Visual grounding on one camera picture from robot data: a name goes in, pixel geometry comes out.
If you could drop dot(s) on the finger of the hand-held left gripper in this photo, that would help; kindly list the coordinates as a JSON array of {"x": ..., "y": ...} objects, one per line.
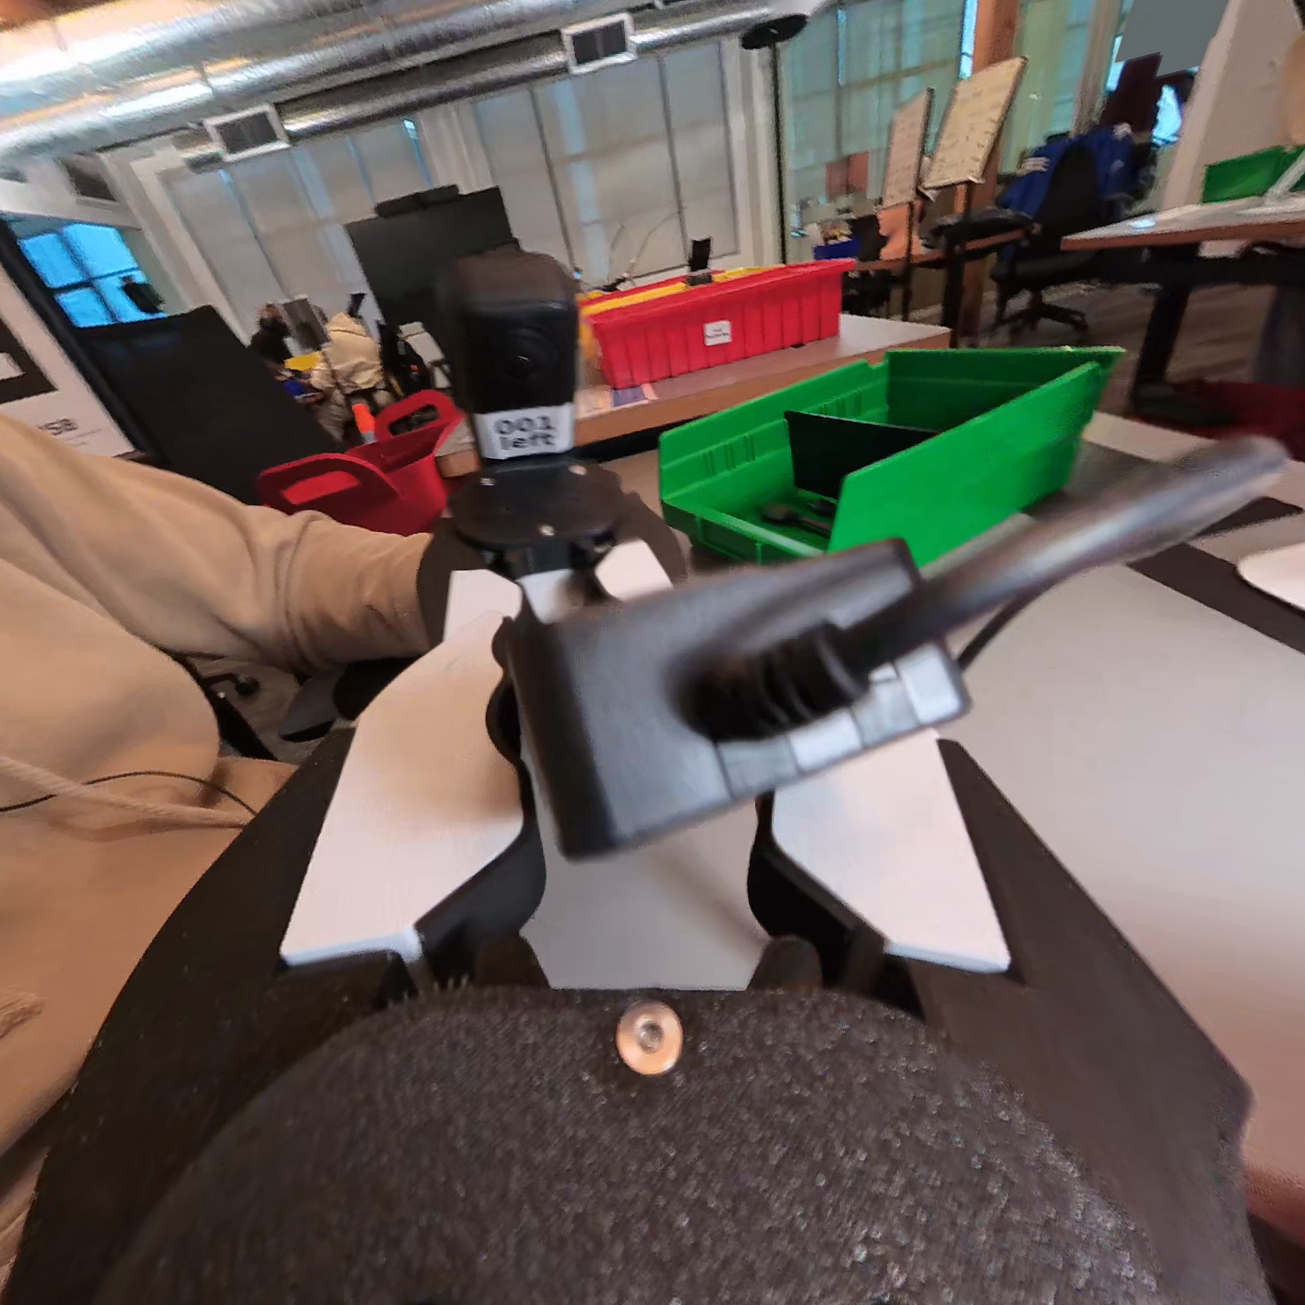
[
  {"x": 632, "y": 570},
  {"x": 473, "y": 602}
]

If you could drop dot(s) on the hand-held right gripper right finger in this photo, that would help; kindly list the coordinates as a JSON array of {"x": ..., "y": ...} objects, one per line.
[{"x": 876, "y": 867}]

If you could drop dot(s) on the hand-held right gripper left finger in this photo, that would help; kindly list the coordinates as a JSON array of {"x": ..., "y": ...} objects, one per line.
[{"x": 407, "y": 816}]

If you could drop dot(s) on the grey usb hub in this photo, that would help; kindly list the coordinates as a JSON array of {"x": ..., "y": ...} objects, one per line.
[{"x": 632, "y": 713}]

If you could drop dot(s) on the green plastic bin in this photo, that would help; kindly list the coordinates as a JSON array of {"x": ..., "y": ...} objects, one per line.
[{"x": 968, "y": 459}]

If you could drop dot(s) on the orange traffic cone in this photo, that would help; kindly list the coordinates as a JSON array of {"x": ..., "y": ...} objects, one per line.
[{"x": 363, "y": 423}]

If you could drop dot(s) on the red slatted crate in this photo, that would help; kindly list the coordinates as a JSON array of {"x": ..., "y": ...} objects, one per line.
[{"x": 713, "y": 327}]

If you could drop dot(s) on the black bin divider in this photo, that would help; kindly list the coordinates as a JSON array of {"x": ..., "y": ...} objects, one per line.
[{"x": 856, "y": 449}]

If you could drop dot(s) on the person's beige hoodie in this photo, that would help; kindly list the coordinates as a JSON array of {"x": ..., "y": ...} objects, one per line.
[{"x": 80, "y": 917}]

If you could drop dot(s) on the black floor lamp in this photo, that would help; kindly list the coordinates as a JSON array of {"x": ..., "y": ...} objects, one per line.
[{"x": 775, "y": 30}]

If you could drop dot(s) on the text board on stand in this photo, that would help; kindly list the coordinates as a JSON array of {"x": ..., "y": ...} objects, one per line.
[
  {"x": 974, "y": 123},
  {"x": 905, "y": 148}
]

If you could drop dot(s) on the black white marker sign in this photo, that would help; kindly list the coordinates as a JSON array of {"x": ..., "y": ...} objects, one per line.
[{"x": 51, "y": 407}]

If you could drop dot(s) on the small green bin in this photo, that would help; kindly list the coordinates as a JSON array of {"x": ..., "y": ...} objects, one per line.
[{"x": 1243, "y": 173}]

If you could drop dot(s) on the silver duct pipes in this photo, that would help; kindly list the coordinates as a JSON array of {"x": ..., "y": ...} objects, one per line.
[{"x": 306, "y": 72}]

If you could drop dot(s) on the wooden post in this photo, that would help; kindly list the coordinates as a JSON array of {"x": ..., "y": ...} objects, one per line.
[{"x": 994, "y": 101}]

